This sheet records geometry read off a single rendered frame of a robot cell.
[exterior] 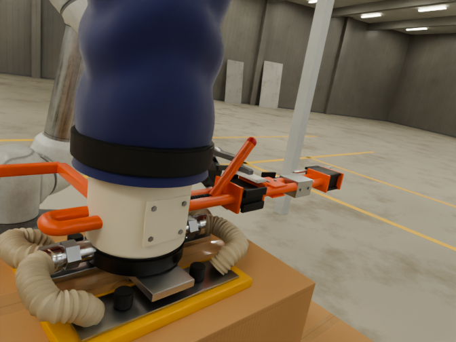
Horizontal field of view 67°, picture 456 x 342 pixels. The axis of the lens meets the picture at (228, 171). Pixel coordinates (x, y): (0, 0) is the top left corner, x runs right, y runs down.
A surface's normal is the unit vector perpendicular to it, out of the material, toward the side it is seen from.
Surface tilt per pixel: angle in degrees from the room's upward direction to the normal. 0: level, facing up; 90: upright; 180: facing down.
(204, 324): 0
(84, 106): 80
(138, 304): 1
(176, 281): 1
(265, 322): 90
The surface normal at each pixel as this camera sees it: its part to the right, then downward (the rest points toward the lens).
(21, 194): 0.75, 0.28
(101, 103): -0.49, -0.08
